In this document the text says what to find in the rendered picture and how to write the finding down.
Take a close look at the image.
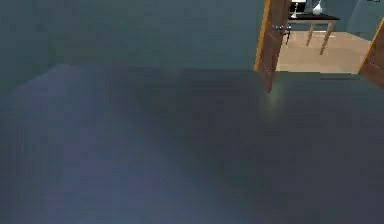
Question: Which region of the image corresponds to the brown wooden door frame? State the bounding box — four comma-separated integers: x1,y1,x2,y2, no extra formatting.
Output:
357,18,384,90

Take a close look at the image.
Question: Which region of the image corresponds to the brown wooden room door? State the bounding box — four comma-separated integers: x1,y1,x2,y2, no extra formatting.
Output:
253,0,293,94

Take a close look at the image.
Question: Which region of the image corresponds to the dark door handle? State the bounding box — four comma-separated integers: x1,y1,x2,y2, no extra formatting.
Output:
271,23,292,46

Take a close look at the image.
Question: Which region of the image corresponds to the black top wooden table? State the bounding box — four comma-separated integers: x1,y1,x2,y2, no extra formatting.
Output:
287,12,341,56

